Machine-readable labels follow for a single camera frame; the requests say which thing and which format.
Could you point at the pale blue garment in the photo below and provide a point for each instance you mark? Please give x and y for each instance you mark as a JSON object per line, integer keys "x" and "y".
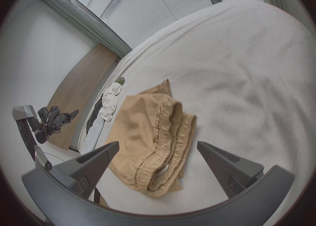
{"x": 91, "y": 138}

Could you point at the tan shorts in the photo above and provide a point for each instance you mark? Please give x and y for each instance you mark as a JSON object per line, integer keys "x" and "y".
{"x": 140, "y": 126}

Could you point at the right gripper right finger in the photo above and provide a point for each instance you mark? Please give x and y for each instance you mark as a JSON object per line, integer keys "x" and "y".
{"x": 232, "y": 168}

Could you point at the white garment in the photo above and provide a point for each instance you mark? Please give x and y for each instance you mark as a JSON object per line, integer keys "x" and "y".
{"x": 109, "y": 103}

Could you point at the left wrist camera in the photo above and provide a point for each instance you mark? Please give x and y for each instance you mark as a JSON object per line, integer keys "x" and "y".
{"x": 54, "y": 109}

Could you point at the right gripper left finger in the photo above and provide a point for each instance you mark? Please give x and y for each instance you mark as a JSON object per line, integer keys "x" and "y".
{"x": 86, "y": 170}

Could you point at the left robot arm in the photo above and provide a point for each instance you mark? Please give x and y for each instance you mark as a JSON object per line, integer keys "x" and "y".
{"x": 24, "y": 112}

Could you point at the olive green garment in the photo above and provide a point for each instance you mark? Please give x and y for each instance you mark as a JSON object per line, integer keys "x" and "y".
{"x": 120, "y": 80}

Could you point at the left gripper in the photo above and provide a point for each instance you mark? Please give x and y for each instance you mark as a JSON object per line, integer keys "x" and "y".
{"x": 60, "y": 118}

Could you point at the black garment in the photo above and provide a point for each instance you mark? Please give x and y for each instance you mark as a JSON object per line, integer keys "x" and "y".
{"x": 93, "y": 118}

